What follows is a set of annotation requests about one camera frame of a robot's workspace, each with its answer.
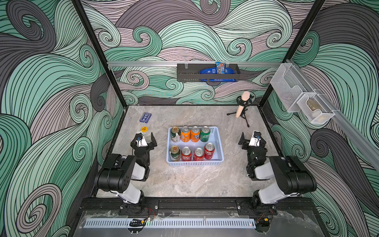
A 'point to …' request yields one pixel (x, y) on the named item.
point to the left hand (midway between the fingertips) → (143, 133)
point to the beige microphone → (245, 97)
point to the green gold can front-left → (174, 153)
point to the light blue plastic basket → (194, 146)
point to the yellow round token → (144, 129)
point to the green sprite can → (205, 134)
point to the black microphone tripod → (252, 98)
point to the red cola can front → (186, 154)
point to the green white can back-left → (175, 134)
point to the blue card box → (145, 117)
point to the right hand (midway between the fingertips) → (253, 135)
